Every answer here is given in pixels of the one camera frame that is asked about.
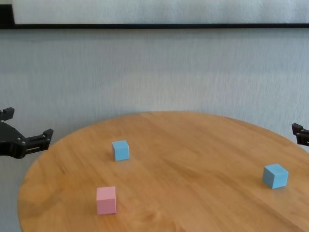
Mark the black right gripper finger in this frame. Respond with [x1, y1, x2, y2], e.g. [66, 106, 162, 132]
[291, 122, 309, 146]

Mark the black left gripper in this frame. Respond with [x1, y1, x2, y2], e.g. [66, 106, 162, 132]
[0, 107, 54, 160]

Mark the blue cube block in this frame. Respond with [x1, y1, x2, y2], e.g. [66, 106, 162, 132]
[112, 140, 130, 162]
[262, 163, 289, 190]

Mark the pink cube block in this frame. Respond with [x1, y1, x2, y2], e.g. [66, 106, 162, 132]
[96, 186, 117, 216]

